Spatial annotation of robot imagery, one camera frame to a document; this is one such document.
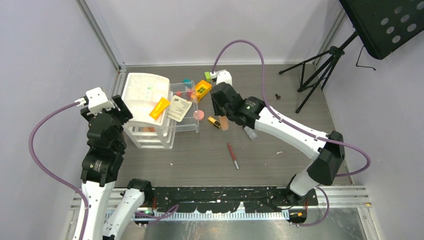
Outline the foundation tube grey cap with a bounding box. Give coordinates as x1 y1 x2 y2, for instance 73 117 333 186
220 116 229 131

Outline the gold black lipstick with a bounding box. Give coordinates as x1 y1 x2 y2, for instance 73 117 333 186
207 116 221 129

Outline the small pink round puff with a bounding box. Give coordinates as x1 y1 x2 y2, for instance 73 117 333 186
193 110 205 121

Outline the clear plastic drawer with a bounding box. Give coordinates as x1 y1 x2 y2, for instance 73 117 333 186
168 80 200 133

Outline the red makeup pencil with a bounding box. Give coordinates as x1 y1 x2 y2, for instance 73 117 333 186
227 142 240 170

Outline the orange cream tube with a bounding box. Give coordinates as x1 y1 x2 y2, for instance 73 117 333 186
149 97 171 120

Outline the white plastic drawer organizer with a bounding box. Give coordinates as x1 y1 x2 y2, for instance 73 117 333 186
122 72 175 149

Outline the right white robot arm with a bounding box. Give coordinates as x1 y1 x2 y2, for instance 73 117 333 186
210 82 345 205

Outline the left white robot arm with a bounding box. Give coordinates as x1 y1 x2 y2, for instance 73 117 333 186
73 94 154 240

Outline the yellow toy block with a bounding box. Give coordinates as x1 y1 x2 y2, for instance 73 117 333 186
191 80 212 102

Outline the green toy block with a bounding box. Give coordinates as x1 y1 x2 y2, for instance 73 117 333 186
204 71 212 83

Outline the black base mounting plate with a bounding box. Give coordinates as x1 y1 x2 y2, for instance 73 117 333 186
141 186 319 214

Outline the black tripod stand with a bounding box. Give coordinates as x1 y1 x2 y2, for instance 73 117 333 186
279 0 424 113

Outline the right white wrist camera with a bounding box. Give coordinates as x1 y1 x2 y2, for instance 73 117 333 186
209 69 233 86

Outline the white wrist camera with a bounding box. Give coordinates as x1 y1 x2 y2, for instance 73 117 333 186
209 69 233 86
74 87 115 116

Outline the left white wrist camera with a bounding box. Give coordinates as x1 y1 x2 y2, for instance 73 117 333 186
74 87 115 116

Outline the aluminium rail frame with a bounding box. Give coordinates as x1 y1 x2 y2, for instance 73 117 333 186
71 185 372 225

